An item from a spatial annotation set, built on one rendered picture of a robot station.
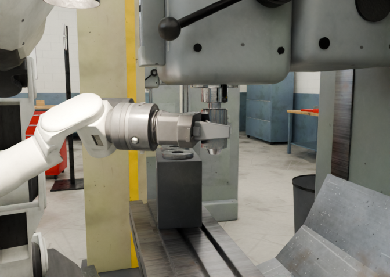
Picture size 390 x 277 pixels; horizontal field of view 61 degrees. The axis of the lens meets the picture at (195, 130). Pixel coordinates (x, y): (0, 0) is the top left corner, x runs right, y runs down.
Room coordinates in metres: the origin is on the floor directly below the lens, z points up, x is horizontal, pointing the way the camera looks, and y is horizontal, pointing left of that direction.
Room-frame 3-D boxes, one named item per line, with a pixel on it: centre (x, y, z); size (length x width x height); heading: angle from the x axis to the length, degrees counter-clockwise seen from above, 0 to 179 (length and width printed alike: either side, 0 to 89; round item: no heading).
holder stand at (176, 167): (0.97, 0.06, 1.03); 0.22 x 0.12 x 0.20; 8
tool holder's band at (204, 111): (0.59, -0.03, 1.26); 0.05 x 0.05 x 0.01
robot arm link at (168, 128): (0.61, 0.06, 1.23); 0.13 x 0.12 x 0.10; 170
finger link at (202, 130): (0.56, -0.03, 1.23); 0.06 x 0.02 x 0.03; 80
